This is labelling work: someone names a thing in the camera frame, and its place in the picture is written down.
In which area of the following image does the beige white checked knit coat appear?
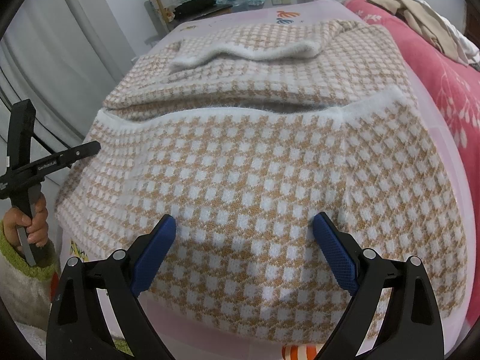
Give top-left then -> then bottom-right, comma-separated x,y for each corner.
54,18 -> 469,344

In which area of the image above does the green cream sleeve forearm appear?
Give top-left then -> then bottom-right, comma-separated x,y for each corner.
1,234 -> 59,331

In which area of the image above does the beige white clothes pile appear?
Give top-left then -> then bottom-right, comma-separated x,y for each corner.
367,0 -> 479,66

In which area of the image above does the person left hand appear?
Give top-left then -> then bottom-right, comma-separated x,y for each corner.
2,193 -> 49,252

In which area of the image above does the black garment on chair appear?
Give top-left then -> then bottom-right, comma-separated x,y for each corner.
174,0 -> 216,20

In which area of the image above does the wooden armchair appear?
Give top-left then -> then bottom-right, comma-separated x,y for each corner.
150,0 -> 233,34

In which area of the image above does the pink floral blanket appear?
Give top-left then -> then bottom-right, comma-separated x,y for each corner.
342,0 -> 480,181

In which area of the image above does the white wall socket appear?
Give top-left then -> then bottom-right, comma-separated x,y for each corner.
271,0 -> 291,6

